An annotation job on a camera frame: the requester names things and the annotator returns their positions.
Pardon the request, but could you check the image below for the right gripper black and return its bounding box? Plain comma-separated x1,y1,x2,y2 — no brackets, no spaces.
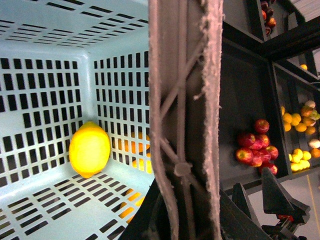
232,167,311,240

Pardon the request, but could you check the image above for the light blue plastic basket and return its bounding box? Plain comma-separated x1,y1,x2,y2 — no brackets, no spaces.
0,0,154,240

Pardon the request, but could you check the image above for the yellow lemon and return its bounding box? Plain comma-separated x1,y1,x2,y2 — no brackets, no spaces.
69,121,111,179

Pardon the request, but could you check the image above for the red apple pile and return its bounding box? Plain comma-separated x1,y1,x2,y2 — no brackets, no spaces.
235,119,279,175

